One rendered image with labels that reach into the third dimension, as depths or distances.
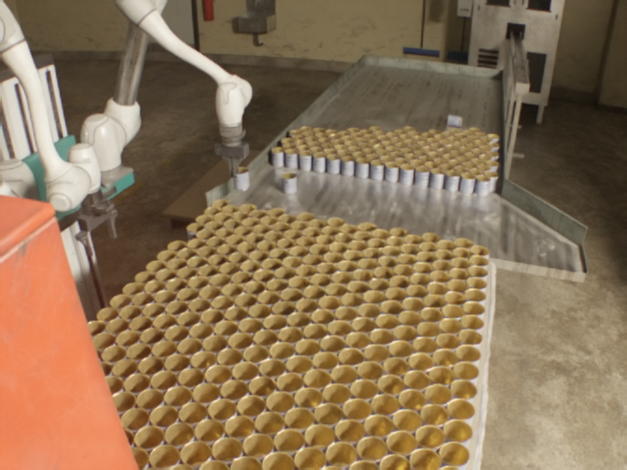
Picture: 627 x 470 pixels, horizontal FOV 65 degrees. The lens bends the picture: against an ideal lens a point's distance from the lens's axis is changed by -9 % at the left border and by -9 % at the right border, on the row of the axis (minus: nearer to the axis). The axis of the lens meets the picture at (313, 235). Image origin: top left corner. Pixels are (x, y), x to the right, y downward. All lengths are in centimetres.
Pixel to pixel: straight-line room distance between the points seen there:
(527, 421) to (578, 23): 640
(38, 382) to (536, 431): 276
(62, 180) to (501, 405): 237
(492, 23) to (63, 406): 665
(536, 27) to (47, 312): 669
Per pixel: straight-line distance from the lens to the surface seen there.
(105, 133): 231
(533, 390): 315
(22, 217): 32
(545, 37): 688
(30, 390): 34
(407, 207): 235
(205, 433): 131
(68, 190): 172
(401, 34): 844
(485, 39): 686
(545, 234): 233
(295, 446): 129
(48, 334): 34
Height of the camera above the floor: 220
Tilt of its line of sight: 32 degrees down
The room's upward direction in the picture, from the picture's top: straight up
